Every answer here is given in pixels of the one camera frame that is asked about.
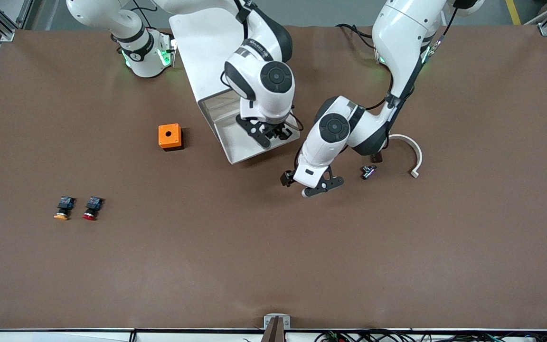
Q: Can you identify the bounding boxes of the red mushroom push button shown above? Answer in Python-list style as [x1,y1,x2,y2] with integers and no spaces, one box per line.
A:
[82,196,104,221]

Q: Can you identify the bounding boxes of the yellow mushroom push button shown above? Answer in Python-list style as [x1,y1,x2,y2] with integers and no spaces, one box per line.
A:
[54,196,75,221]

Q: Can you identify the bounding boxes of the brown table cover mat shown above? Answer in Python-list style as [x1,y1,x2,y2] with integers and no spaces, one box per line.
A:
[0,23,547,331]

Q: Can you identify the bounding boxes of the white curved plastic bracket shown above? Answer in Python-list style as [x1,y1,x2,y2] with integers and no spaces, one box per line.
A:
[390,134,423,179]

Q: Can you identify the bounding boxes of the orange button enclosure box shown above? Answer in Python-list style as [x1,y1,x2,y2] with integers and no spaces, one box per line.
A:
[158,123,184,152]

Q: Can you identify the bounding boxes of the black arm base cable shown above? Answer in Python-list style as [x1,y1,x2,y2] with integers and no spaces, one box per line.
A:
[335,23,378,48]

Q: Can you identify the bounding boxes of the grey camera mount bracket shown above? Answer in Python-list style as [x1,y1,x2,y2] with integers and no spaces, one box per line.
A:
[263,313,291,342]

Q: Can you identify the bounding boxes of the black cable bundle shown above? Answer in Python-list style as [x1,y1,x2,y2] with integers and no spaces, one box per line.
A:
[314,329,547,342]

